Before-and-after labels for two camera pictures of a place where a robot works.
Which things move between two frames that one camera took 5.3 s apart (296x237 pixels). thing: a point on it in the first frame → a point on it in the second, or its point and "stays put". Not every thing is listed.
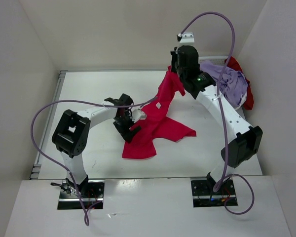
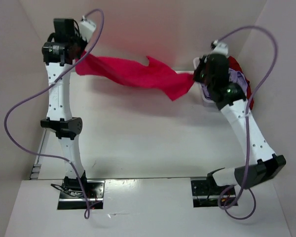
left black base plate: (92, 192) stays put
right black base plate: (204, 195) stays put
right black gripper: (174, 56) → (202, 64)
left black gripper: (123, 131) → (80, 38)
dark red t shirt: (249, 101) stays put
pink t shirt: (154, 123) → (154, 76)
